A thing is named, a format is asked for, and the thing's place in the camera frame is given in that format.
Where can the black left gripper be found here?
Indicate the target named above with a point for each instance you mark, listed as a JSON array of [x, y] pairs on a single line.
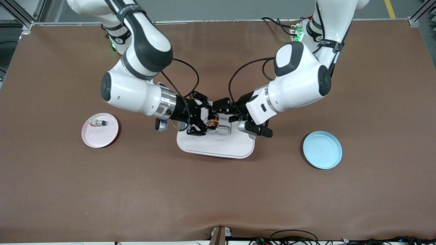
[[240, 102]]

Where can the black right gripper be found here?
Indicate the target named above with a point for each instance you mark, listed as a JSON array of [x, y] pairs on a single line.
[[181, 110]]

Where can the orange push button switch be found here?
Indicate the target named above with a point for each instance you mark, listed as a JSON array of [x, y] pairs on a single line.
[[212, 121]]

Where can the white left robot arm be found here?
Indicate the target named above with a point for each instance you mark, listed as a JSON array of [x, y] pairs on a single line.
[[299, 78]]

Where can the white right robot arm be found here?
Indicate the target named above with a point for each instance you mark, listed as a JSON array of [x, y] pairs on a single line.
[[136, 92]]

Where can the white lidded lunch box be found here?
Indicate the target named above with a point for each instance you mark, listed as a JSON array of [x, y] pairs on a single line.
[[218, 148]]

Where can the light blue round plate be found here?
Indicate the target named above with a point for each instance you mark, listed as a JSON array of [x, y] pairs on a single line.
[[322, 150]]

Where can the pink round plate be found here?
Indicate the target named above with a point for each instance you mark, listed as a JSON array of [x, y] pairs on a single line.
[[100, 136]]

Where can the silver table edge rail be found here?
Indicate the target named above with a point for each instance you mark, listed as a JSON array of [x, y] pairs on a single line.
[[221, 20]]

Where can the green push button switch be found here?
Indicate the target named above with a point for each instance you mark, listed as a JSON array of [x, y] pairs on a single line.
[[101, 123]]

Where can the brown table edge bracket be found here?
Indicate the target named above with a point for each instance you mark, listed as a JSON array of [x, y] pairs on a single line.
[[219, 235]]

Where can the aluminium frame post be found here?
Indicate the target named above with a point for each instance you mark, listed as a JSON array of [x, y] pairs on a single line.
[[422, 12], [20, 15]]

